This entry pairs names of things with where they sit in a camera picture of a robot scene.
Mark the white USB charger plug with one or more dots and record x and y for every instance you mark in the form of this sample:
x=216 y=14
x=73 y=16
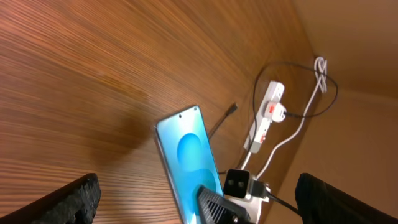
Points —
x=275 y=111

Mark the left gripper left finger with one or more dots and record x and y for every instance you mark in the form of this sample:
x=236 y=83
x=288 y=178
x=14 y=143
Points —
x=75 y=202

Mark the white power strip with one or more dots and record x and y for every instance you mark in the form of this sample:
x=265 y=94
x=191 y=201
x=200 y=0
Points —
x=257 y=134

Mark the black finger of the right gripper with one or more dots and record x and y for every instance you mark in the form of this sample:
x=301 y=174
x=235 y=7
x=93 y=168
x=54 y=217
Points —
x=215 y=209

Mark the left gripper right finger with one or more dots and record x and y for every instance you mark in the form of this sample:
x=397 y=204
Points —
x=321 y=203

